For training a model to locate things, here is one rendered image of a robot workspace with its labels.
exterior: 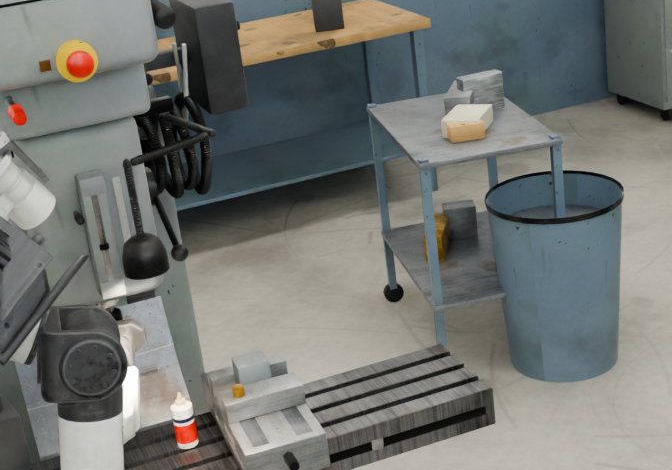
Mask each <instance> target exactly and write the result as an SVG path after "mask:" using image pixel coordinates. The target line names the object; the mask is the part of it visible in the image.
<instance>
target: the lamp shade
mask: <svg viewBox="0 0 672 470"><path fill-rule="evenodd" d="M136 235H137V234H135V235H133V236H132V237H130V238H129V239H128V240H127V241H126V242H125V243H124V246H123V253H122V263H123V268H124V273H125V276H126V277H127V278H129V279H133V280H143V279H150V278H154V277H157V276H160V275H162V274H164V273H165V272H167V271H168V270H169V267H170V266H169V261H168V255H167V250H166V248H165V247H164V245H163V243H162V241H161V240H160V238H159V237H158V236H155V235H153V234H150V233H144V235H143V236H136Z"/></svg>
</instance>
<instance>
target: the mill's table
mask: <svg viewBox="0 0 672 470"><path fill-rule="evenodd" d="M303 386H304V392H305V399H306V403H305V404H306V405H307V406H308V408H309V409H310V411H311V412H312V414H313V415H314V417H315V418H316V419H317V421H318V422H319V424H320V425H321V427H322V428H323V430H324V431H325V432H326V436H327V443H328V450H329V457H330V466H329V467H325V468H322V469H319V470H352V469H355V468H358V467H361V466H364V465H368V464H371V463H374V462H377V461H380V460H383V459H386V458H389V457H393V456H396V455H399V454H402V453H405V452H408V451H411V450H414V449H418V448H421V447H424V446H427V445H430V444H433V443H436V442H439V441H443V440H446V439H449V438H452V437H455V436H458V435H461V434H464V433H468V432H471V431H474V430H477V429H480V428H483V427H486V426H489V425H493V424H495V423H496V421H495V410H494V398H493V388H492V387H491V386H490V385H488V384H487V383H486V382H485V381H484V380H482V379H481V380H479V378H478V375H477V374H476V373H474V372H473V371H472V370H471V369H470V368H469V367H465V368H464V363H463V362H462V361H460V360H459V359H458V358H457V357H456V356H455V355H450V351H449V350H448V349H447V348H445V347H444V346H443V345H442V344H438V345H435V346H431V347H428V348H424V349H421V350H418V351H414V352H411V353H407V354H404V355H401V356H397V357H394V358H390V359H387V360H384V361H380V362H377V363H373V364H370V365H367V366H363V367H360V368H356V369H353V370H350V371H346V372H343V373H339V374H336V375H333V376H329V377H326V378H322V379H319V380H316V381H312V382H309V383H305V384H303ZM194 418H195V423H196V429H197V434H198V440H199V442H198V444H197V445H196V446H195V447H193V448H190V449H182V448H179V447H178V444H177V440H176V434H175V429H174V424H173V423H169V424H166V425H162V426H159V427H155V428H152V429H149V430H145V431H142V432H138V433H135V436H134V437H133V438H132V439H130V440H129V441H127V442H126V443H125V444H124V445H123V448H124V470H241V469H240V467H239V465H238V463H237V461H236V459H235V457H234V456H233V454H232V452H231V450H230V448H229V446H228V444H227V442H226V440H225V438H224V437H223V435H222V433H221V431H220V429H219V427H218V425H217V423H216V421H215V419H214V418H213V416H212V414H211V412H207V413H203V414H200V415H196V416H194ZM32 468H33V470H61V462H60V456H57V457H53V458H50V459H47V460H43V461H40V462H36V463H33V464H32Z"/></svg>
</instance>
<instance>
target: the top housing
mask: <svg viewBox="0 0 672 470"><path fill-rule="evenodd" d="M70 40H81V41H84V42H86V43H87V44H89V45H90V46H91V47H92V48H93V49H94V50H95V52H96V54H97V57H98V67H97V70H96V72H95V73H99V72H104V71H109V70H114V69H119V68H124V67H129V66H134V65H139V64H143V63H148V62H151V61H152V60H154V59H155V58H156V56H157V54H158V41H157V36H156V30H155V24H154V18H153V13H152V7H151V1H150V0H0V92H5V91H10V90H15V89H20V88H25V87H30V86H35V85H40V84H45V83H50V82H55V81H60V80H64V79H66V78H64V77H63V76H62V75H61V74H60V72H59V71H58V69H57V67H56V64H55V56H56V53H57V51H58V49H59V48H60V46H61V45H63V44H64V43H65V42H67V41H70ZM45 60H50V64H51V69H52V70H50V71H45V72H41V71H40V66H39V61H45Z"/></svg>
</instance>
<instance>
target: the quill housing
mask: <svg viewBox="0 0 672 470"><path fill-rule="evenodd" d="M14 142H15V143H16V144H17V145H18V146H19V147H20V148H21V150H22V151H23V152H24V153H25V154H26V155H27V156H28V157H29V158H30V159H31V160H32V161H33V162H34V163H35V164H36V165H37V166H38V167H39V168H41V169H42V171H43V172H44V174H45V175H46V176H47V178H48V179H49V181H48V182H47V183H44V182H43V181H42V180H41V179H40V178H39V177H38V176H37V175H36V174H35V173H34V172H33V171H32V170H31V169H30V168H29V167H28V166H27V165H26V164H25V163H24V162H23V161H22V160H21V159H20V158H19V157H18V156H17V155H16V154H15V153H14V152H13V151H12V150H11V149H10V148H9V153H10V154H11V161H12V162H13V163H14V164H15V165H16V166H17V167H19V168H23V169H25V170H26V171H27V172H28V173H29V174H33V175H34V176H35V177H36V178H37V179H38V180H39V181H40V182H41V183H42V184H43V185H44V186H45V187H46V188H47V189H48V190H49V191H50V192H51V193H52V194H53V195H54V196H55V199H56V202H55V206H54V208H53V210H52V212H51V213H50V215H49V216H48V217H47V218H46V219H45V220H44V221H43V222H42V223H41V224H39V225H38V226H36V227H34V228H31V229H27V233H28V237H29V238H31V237H32V236H33V235H34V233H35V232H36V233H38V234H40V235H41V236H42V237H43V238H44V239H45V240H44V241H43V243H42V244H41V245H40V246H41V247H42V248H43V249H45V250H46V251H47V252H49V253H50V254H51V255H53V256H54V257H53V258H52V259H51V261H50V262H49V263H48V264H47V266H46V267H45V269H46V272H47V277H48V282H49V287H50V290H51V289H52V288H53V287H54V285H55V284H56V283H57V281H58V280H59V279H60V278H61V276H62V275H63V274H64V272H65V271H66V270H67V269H68V267H69V266H70V265H71V264H72V262H73V261H74V260H75V258H76V257H77V256H78V255H83V254H89V255H90V256H89V258H88V259H87V260H86V262H85V263H84V264H83V266H82V267H81V268H80V269H79V271H78V272H77V273H76V275H75V276H74V277H73V278H72V280H71V281H70V282H69V284H68V285H67V286H66V287H65V289H64V290H63V291H62V293H61V294H60V295H59V296H58V298H57V299H56V300H55V302H54V303H53V304H52V306H65V305H95V304H99V303H103V302H107V301H111V300H115V299H119V298H122V297H126V296H130V295H134V294H138V293H142V292H146V291H149V290H153V289H155V288H157V287H158V286H159V285H160V284H161V283H162V281H163V278H164V274H162V275H160V276H157V277H154V278H150V279H143V280H133V279H129V278H127V277H126V276H125V273H124V268H123V263H122V253H123V246H124V243H125V242H126V241H127V240H128V239H129V238H130V237H132V236H133V235H135V234H136V231H135V230H136V229H135V226H134V220H133V215H132V212H131V211H132V209H131V204H130V201H129V200H130V198H129V195H128V194H129V193H128V190H127V188H128V187H127V184H126V183H127V182H126V179H125V177H126V176H125V173H124V170H123V169H124V168H123V160H124V159H129V160H131V158H133V157H137V156H139V155H142V154H143V150H142V146H141V143H140V140H139V134H138V129H137V124H136V121H135V119H134V118H133V117H132V116H130V117H126V118H121V119H116V120H112V121H107V122H102V123H98V124H93V125H88V126H84V127H79V128H74V129H70V130H65V131H60V132H56V133H51V134H47V135H42V136H37V137H33V138H28V139H23V140H19V141H14ZM131 167H132V170H133V176H134V181H135V183H134V184H135V187H136V190H137V191H136V192H137V198H138V201H139V202H138V203H139V207H140V208H139V209H140V212H141V213H140V214H141V218H142V219H141V220H142V223H143V229H144V230H143V231H144V233H150V234H153V235H155V236H157V232H156V226H155V221H154V216H153V210H152V205H151V199H150V194H149V189H148V183H147V178H146V172H145V167H144V163H143V164H139V165H137V166H131ZM94 170H98V171H99V172H100V173H101V174H102V175H103V178H104V183H105V188H106V196H107V201H108V206H109V211H110V216H111V221H112V226H113V231H114V236H115V241H116V246H117V251H118V256H119V261H120V266H121V272H122V277H123V279H124V284H125V290H126V294H123V295H120V296H116V297H112V298H108V299H104V300H103V299H102V296H101V295H100V293H99V291H98V287H97V282H96V277H95V272H94V267H93V263H92V258H91V253H90V248H89V243H88V238H87V233H86V229H85V224H82V225H78V224H77V223H76V221H75V219H74V215H73V212H74V211H78V212H79V213H80V214H82V209H81V204H80V199H79V195H78V190H77V185H76V180H75V175H77V174H81V173H85V172H90V171H94ZM82 216H83V214H82Z"/></svg>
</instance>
